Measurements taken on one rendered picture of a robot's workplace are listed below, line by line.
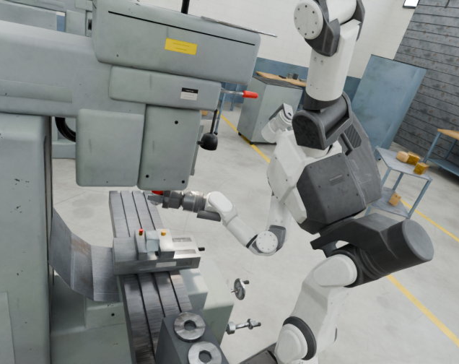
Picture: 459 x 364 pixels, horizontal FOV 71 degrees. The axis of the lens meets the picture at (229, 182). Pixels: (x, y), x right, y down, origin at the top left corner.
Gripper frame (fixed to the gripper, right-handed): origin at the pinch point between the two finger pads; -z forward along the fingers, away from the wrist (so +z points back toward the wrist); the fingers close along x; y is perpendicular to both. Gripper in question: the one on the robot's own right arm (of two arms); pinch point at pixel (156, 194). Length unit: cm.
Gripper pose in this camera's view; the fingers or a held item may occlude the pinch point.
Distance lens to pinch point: 129.9
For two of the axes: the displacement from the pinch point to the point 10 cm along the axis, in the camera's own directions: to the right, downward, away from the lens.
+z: 9.8, 1.9, 1.1
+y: -2.2, 8.7, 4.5
